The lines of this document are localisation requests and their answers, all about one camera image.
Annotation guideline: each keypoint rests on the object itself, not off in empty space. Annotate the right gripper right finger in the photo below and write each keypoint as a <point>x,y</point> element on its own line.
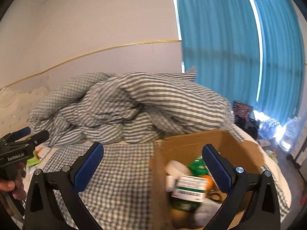
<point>262,211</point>

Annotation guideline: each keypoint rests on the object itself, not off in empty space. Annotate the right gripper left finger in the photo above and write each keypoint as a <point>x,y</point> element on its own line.
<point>42,209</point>

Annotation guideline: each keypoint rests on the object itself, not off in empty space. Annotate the orange tangerine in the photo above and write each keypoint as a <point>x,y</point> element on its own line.
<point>209,182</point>

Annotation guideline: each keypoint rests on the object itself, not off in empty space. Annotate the green white medicine box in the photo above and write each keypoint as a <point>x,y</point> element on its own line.
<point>188,193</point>

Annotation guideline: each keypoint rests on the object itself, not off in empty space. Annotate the green wrapper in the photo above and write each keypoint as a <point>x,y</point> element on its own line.
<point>198,167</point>

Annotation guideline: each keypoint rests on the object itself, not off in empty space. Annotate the white tape roll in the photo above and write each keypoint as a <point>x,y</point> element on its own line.
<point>177,169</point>

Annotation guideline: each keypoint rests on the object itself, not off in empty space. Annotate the white animal figurine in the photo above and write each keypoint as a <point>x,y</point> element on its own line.
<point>205,212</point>

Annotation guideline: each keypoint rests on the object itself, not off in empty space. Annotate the person's left hand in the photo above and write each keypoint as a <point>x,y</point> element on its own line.
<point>16,186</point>

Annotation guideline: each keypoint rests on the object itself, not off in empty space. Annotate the green snack packet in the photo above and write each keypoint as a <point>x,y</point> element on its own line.
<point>35,160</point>

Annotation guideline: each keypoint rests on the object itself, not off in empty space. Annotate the white slippers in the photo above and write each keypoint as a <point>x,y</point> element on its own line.
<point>272,155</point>

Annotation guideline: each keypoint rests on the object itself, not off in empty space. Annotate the checkered bed sheet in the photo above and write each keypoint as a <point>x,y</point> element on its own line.
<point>119,193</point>

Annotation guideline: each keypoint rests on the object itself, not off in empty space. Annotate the white radiator heater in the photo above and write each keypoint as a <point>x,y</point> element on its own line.
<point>298,154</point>

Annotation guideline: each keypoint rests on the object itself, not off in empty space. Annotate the brown cardboard box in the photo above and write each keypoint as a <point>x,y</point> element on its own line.
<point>185,149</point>

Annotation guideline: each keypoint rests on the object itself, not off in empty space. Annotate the water bottle pack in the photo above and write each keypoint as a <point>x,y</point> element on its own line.
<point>267,129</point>

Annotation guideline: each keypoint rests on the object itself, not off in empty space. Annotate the grey checkered duvet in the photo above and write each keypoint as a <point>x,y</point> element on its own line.
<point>134,107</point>

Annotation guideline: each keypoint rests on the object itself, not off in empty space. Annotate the blue curtain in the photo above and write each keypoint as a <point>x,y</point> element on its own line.
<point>251,51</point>

